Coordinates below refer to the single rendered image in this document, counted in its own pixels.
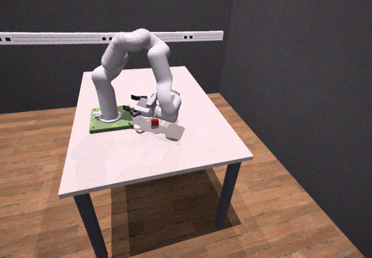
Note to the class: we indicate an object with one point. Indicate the dark red block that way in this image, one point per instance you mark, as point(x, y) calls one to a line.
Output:
point(155, 122)

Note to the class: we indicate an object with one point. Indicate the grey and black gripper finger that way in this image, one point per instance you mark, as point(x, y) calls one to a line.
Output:
point(137, 98)
point(127, 108)

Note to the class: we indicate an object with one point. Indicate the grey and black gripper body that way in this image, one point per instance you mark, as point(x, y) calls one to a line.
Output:
point(141, 107)

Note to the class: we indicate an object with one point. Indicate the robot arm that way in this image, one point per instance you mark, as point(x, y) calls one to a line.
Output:
point(114, 57)

